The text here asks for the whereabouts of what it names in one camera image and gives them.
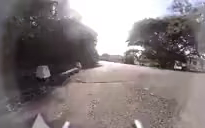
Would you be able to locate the grey asphalt road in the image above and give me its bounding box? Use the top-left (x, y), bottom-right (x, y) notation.
top-left (9, 60), bottom-right (205, 128)

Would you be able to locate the large spreading tree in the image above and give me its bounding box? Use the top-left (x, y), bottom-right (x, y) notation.
top-left (125, 0), bottom-right (205, 71)

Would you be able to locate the row of roadside trees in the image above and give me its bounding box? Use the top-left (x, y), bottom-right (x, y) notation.
top-left (3, 0), bottom-right (100, 81)

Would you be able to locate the robot's own part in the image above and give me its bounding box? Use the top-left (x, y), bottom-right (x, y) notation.
top-left (133, 119), bottom-right (144, 128)
top-left (61, 120), bottom-right (71, 128)

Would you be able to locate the pale kerbside marker stone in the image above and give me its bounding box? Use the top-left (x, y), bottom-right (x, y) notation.
top-left (35, 65), bottom-right (52, 80)

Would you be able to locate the vehicle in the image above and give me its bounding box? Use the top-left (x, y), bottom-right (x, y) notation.
top-left (172, 60), bottom-right (188, 71)

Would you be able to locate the leaf-littered dirt verge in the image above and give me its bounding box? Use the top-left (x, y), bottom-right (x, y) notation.
top-left (4, 71), bottom-right (74, 113)

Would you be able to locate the pale kerb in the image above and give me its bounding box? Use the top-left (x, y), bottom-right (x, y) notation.
top-left (60, 61), bottom-right (83, 77)

